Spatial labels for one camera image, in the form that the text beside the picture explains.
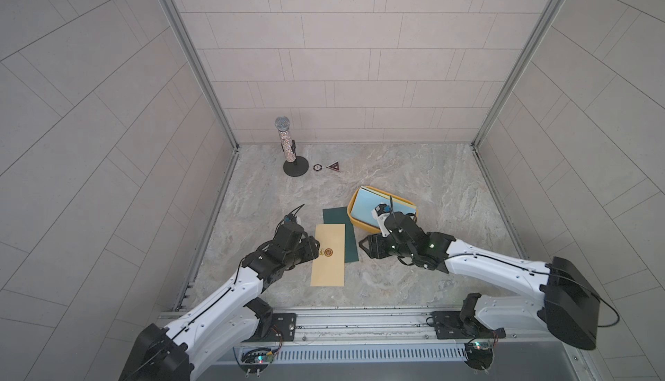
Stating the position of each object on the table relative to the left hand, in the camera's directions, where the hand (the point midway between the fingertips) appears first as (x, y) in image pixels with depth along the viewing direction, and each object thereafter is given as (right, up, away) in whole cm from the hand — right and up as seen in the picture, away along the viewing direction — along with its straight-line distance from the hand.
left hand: (319, 244), depth 83 cm
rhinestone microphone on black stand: (-12, +25, +26) cm, 38 cm away
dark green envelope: (+6, +7, +11) cm, 15 cm away
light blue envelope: (+16, +13, +10) cm, 23 cm away
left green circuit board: (-14, -24, -17) cm, 33 cm away
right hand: (+14, +1, -4) cm, 15 cm away
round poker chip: (-4, +25, +26) cm, 36 cm away
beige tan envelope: (+3, -8, -2) cm, 8 cm away
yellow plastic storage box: (+15, +5, +4) cm, 16 cm away
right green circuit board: (+44, -25, -14) cm, 53 cm away
